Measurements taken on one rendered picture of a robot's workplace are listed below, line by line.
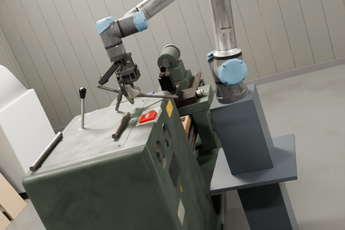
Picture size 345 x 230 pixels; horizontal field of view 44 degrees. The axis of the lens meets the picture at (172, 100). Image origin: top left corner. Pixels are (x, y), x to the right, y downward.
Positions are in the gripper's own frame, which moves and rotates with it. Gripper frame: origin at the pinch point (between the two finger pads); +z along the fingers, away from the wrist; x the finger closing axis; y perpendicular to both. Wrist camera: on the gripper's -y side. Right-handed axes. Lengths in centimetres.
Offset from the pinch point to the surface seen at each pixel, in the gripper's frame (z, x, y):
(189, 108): 38, 76, 6
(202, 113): 43, 76, 13
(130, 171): 9.8, -43.1, 6.3
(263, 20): 53, 337, 66
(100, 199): 17.4, -43.1, -8.0
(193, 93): 31, 82, 10
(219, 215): 74, 15, 16
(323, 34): 87, 331, 125
